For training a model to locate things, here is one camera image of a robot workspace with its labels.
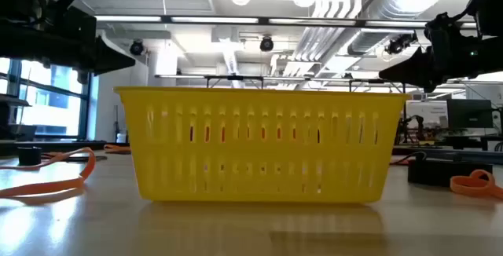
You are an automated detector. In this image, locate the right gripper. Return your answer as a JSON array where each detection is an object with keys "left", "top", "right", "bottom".
[{"left": 379, "top": 12, "right": 503, "bottom": 92}]

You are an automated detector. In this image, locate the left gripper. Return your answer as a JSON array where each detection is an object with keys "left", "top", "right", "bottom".
[{"left": 0, "top": 6, "right": 137, "bottom": 85}]

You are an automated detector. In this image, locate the orange rubber band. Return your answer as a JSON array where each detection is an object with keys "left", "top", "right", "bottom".
[
  {"left": 103, "top": 144, "right": 132, "bottom": 155},
  {"left": 450, "top": 168, "right": 503, "bottom": 200},
  {"left": 39, "top": 152, "right": 108, "bottom": 163},
  {"left": 0, "top": 147, "right": 97, "bottom": 201}
]

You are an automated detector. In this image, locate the ceiling light strip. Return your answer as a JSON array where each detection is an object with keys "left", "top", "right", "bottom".
[
  {"left": 365, "top": 20, "right": 431, "bottom": 28},
  {"left": 171, "top": 16, "right": 260, "bottom": 24},
  {"left": 268, "top": 17, "right": 357, "bottom": 25},
  {"left": 95, "top": 15, "right": 163, "bottom": 23}
]

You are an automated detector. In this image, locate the black desktop monitor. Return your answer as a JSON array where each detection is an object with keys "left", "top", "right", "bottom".
[{"left": 446, "top": 98, "right": 495, "bottom": 130}]

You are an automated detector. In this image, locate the yellow plastic basket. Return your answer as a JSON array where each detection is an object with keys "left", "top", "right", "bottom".
[{"left": 112, "top": 86, "right": 412, "bottom": 204}]

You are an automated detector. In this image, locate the black ceiling-hung camera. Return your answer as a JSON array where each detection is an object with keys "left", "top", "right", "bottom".
[
  {"left": 384, "top": 31, "right": 419, "bottom": 56},
  {"left": 129, "top": 38, "right": 145, "bottom": 57},
  {"left": 259, "top": 35, "right": 275, "bottom": 53}
]

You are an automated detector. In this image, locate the silver ventilation duct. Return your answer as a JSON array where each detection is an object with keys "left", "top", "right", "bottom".
[{"left": 347, "top": 0, "right": 449, "bottom": 57}]

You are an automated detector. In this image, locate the window with dark frame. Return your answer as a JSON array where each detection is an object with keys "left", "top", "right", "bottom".
[{"left": 0, "top": 57, "right": 92, "bottom": 139}]

